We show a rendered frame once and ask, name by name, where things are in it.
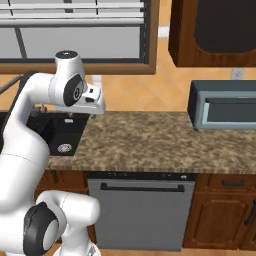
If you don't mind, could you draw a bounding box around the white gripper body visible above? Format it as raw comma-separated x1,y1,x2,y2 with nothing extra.
69,95,107,116

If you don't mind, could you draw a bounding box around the black sink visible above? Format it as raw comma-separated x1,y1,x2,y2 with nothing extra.
0,111,91,157

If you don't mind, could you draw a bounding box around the brown cupboard under sink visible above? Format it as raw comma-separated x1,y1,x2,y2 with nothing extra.
34,169,90,202

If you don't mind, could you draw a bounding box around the grey tap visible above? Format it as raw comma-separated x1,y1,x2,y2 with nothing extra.
0,75,24,96

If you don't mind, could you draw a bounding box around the window with white blinds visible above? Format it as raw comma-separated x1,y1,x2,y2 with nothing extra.
0,0,161,76

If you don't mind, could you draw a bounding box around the grey dishwasher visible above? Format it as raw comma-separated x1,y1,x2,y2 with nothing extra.
86,171,196,252

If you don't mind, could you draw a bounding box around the dark blue-grey microwave oven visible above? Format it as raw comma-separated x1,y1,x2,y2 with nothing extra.
186,79,256,132

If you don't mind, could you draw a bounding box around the brown wooden drawer front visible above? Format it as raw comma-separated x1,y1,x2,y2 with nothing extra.
194,173,256,195

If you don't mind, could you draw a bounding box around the brown wooden cupboard door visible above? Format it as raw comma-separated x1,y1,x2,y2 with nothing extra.
182,192,256,252

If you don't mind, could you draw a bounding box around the white wall outlet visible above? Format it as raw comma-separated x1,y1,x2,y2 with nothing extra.
157,25,171,40
91,74,103,88
231,67,245,81

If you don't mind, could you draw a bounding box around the black dishwasher handle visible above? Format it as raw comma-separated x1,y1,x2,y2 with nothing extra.
100,182,186,194

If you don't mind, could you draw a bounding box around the brown wall cupboard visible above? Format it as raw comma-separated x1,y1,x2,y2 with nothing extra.
167,0,256,68

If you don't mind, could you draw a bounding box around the black drawer handle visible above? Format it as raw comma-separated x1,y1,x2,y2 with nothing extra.
221,179,247,187

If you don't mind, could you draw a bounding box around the black cupboard door handle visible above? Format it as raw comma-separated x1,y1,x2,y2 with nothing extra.
243,199,256,227

